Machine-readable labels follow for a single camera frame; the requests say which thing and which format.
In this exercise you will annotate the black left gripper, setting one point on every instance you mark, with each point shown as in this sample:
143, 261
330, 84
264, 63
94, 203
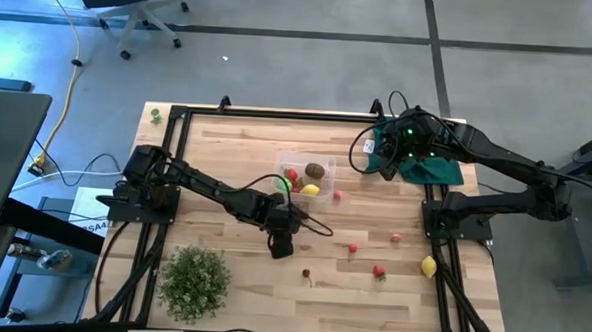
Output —
281, 218

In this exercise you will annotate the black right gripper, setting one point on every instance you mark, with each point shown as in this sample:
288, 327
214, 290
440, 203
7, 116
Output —
417, 138

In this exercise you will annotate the dark red toy cherry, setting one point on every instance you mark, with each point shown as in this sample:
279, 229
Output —
305, 273

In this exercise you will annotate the pink toy peach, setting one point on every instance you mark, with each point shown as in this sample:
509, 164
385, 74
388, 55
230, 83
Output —
338, 194

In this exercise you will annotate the green toy lime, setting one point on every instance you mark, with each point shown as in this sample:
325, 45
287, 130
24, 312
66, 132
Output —
284, 185

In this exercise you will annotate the yellow toy lemon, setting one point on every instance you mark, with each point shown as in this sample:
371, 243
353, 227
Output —
429, 267
310, 189

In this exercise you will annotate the clear plastic container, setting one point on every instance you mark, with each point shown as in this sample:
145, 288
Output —
325, 182

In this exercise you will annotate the bright red toy cherry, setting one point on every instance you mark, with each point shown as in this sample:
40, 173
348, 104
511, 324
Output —
352, 248

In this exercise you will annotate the red toy strawberry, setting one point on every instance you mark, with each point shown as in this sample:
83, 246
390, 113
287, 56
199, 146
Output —
378, 271
292, 175

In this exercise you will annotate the brown toy kiwi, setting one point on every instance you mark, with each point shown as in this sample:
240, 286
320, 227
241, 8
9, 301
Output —
315, 170

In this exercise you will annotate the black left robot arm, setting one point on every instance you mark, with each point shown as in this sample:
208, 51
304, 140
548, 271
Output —
200, 182

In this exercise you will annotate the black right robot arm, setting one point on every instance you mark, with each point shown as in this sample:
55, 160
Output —
501, 162

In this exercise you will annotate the white paper label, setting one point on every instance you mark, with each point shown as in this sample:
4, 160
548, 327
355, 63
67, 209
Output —
369, 146

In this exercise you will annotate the dark green cloth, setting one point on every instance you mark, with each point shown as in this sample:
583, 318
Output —
433, 172

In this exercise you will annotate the small pink toy fruit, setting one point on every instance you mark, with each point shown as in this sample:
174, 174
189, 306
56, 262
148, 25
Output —
396, 237

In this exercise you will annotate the green potted plant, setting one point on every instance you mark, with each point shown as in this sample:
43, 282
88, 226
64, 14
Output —
193, 284

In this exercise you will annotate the small green plant sprig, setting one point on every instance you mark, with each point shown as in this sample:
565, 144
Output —
155, 116

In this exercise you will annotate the white paper sign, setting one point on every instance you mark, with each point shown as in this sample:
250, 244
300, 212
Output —
86, 207

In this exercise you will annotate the dark grey desk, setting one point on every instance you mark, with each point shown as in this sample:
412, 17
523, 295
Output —
6, 148

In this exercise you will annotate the black aluminium table frame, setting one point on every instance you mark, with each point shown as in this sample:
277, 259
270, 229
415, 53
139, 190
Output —
278, 114

